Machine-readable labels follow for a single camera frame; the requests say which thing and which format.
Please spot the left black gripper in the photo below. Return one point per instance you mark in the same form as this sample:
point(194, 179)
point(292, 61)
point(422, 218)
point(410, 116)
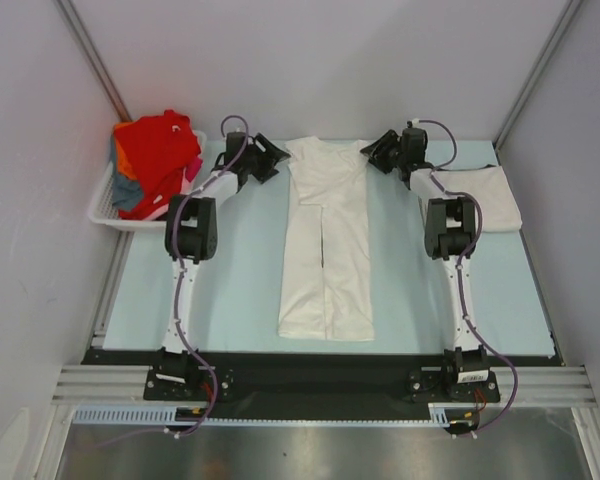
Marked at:
point(270, 152)

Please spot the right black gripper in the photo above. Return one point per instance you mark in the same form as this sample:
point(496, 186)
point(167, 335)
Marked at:
point(385, 153)

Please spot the white printed t shirt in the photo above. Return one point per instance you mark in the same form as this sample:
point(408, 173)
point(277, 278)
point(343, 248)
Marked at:
point(326, 278)

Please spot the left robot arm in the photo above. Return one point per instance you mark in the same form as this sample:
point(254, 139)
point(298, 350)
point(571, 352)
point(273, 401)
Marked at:
point(191, 238)

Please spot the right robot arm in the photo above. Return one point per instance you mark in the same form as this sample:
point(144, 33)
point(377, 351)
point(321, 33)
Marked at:
point(452, 227)

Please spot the pink garment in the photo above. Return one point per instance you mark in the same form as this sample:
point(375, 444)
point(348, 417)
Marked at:
point(189, 174)

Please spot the red t shirt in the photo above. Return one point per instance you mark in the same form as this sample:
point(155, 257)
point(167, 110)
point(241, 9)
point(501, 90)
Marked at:
point(158, 148)

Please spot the orange garment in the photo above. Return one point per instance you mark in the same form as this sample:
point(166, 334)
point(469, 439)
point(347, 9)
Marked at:
point(123, 166)

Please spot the grey blue garment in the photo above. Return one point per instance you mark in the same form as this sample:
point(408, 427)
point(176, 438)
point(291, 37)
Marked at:
point(126, 193)

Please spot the white plastic basket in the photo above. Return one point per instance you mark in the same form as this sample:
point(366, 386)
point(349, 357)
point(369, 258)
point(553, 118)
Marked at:
point(102, 211)

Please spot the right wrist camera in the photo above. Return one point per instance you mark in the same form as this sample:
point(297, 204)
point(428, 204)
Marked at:
point(414, 122)

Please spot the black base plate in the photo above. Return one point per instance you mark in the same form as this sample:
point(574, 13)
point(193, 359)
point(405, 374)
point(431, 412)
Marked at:
point(329, 407)

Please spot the right corner aluminium post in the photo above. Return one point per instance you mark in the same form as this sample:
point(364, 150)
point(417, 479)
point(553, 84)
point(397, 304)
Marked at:
point(550, 48)

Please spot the corner aluminium post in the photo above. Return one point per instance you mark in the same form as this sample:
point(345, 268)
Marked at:
point(550, 48)
point(78, 29)

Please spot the left corner aluminium post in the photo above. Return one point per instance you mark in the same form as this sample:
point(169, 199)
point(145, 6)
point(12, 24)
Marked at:
point(78, 29)

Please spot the slotted cable duct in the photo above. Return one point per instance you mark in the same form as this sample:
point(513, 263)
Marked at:
point(172, 417)

